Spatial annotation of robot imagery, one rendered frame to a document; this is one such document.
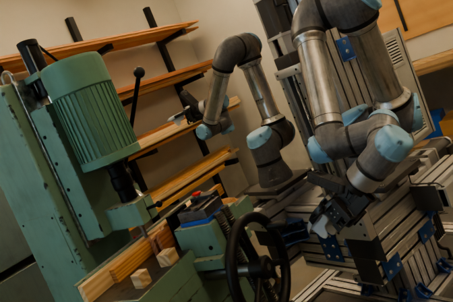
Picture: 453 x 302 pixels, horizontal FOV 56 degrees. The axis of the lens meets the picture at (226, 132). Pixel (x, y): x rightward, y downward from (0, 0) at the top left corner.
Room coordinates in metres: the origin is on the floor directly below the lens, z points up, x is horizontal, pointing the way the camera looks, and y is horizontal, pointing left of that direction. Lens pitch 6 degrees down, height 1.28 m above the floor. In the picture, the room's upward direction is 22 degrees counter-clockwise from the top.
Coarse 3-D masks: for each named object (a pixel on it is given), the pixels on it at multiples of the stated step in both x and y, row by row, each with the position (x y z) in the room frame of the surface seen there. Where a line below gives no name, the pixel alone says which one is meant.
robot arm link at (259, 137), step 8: (264, 128) 1.79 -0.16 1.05; (272, 128) 1.83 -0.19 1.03; (248, 136) 1.79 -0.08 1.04; (256, 136) 1.74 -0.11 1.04; (264, 136) 1.74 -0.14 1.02; (272, 136) 1.77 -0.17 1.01; (280, 136) 1.81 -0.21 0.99; (248, 144) 1.78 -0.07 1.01; (256, 144) 1.74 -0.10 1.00; (264, 144) 1.74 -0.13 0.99; (272, 144) 1.75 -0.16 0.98; (280, 144) 1.80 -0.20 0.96; (256, 152) 1.75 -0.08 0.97; (264, 152) 1.74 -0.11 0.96; (272, 152) 1.74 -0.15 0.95; (256, 160) 1.76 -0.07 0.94; (264, 160) 1.74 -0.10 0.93
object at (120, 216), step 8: (136, 200) 1.20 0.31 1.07; (144, 200) 1.21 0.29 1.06; (152, 200) 1.24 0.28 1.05; (112, 208) 1.24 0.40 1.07; (120, 208) 1.22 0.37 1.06; (128, 208) 1.20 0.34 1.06; (136, 208) 1.18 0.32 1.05; (144, 208) 1.20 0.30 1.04; (152, 208) 1.23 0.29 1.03; (112, 216) 1.24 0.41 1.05; (120, 216) 1.22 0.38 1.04; (128, 216) 1.21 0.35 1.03; (136, 216) 1.19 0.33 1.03; (144, 216) 1.19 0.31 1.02; (152, 216) 1.22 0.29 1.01; (112, 224) 1.25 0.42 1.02; (120, 224) 1.23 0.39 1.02; (128, 224) 1.21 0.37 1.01; (136, 224) 1.20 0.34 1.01; (144, 224) 1.24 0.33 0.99
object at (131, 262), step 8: (216, 184) 1.61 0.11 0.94; (136, 248) 1.20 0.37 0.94; (144, 248) 1.20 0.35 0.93; (128, 256) 1.16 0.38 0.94; (136, 256) 1.17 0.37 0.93; (144, 256) 1.19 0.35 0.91; (120, 264) 1.12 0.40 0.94; (128, 264) 1.14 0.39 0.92; (136, 264) 1.16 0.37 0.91; (112, 272) 1.10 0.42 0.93; (120, 272) 1.11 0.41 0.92; (128, 272) 1.13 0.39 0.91; (120, 280) 1.10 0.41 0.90
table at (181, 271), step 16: (240, 208) 1.38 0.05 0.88; (192, 256) 1.12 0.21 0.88; (208, 256) 1.11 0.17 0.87; (224, 256) 1.08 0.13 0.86; (160, 272) 1.05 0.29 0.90; (176, 272) 1.06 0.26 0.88; (192, 272) 1.10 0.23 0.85; (112, 288) 1.08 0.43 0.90; (128, 288) 1.04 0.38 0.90; (144, 288) 0.99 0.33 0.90; (160, 288) 1.00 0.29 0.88; (176, 288) 1.04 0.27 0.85
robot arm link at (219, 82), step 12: (228, 48) 1.77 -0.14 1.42; (240, 48) 1.78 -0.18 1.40; (216, 60) 1.79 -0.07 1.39; (228, 60) 1.77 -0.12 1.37; (240, 60) 1.81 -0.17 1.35; (216, 72) 1.80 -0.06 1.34; (228, 72) 1.79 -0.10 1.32; (216, 84) 1.83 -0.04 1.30; (216, 96) 1.85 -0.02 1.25; (216, 108) 1.88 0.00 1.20; (204, 120) 1.92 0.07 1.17; (216, 120) 1.92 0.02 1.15; (204, 132) 1.92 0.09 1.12; (216, 132) 1.97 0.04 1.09
